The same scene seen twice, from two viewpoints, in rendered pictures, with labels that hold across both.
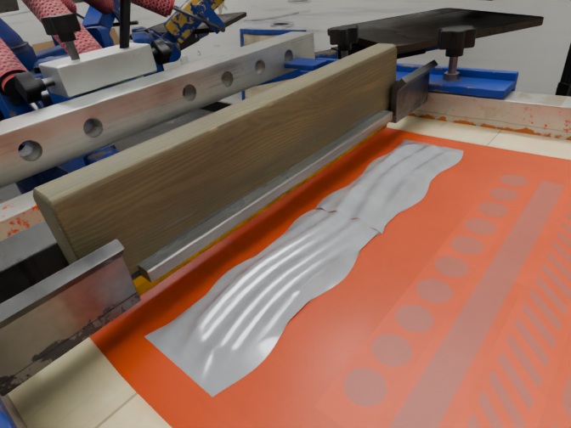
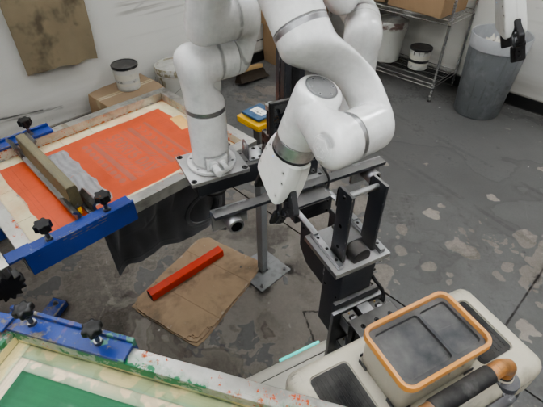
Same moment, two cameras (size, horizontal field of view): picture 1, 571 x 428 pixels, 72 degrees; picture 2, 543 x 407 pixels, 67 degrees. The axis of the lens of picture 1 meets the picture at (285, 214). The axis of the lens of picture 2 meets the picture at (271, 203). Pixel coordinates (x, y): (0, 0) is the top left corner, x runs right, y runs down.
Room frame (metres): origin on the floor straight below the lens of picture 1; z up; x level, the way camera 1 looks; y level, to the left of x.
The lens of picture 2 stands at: (-0.37, 1.00, 1.77)
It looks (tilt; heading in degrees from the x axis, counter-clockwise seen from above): 41 degrees down; 271
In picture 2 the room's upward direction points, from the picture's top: straight up
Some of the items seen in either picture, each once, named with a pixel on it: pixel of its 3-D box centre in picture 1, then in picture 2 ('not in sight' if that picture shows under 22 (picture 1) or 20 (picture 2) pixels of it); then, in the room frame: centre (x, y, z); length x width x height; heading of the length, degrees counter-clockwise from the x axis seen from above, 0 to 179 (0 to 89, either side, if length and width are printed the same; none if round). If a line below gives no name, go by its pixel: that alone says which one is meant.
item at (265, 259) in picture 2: not in sight; (261, 204); (-0.30, -0.46, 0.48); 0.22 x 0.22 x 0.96; 45
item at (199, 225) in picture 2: not in sight; (166, 213); (0.01, -0.06, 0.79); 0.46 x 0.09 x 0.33; 45
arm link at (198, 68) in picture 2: not in sight; (205, 75); (-0.21, 0.11, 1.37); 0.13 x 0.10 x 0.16; 37
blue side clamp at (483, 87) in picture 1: (392, 92); (9, 149); (0.55, -0.17, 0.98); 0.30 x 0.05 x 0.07; 45
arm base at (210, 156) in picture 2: not in sight; (211, 139); (-0.21, 0.13, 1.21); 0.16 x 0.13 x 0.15; 118
